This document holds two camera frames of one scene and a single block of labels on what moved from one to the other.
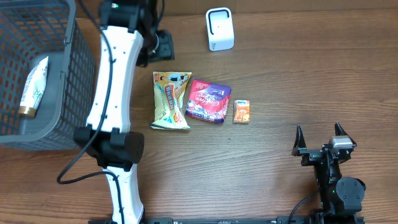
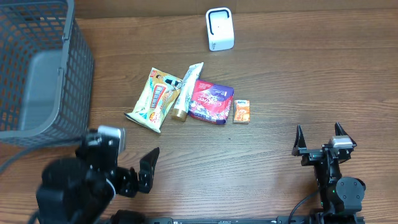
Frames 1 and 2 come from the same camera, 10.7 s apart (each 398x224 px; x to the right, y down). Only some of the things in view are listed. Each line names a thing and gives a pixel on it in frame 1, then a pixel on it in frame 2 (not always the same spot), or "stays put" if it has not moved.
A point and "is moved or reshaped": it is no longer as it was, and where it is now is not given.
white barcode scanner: (220, 28) stays put
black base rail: (308, 219) stays put
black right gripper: (310, 155) stays put
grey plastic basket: (31, 30) stays put
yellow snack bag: (169, 114) is moved or reshaped
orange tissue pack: (241, 111) stays put
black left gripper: (166, 50) to (132, 183)
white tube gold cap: (33, 88) to (190, 79)
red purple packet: (208, 101) stays put
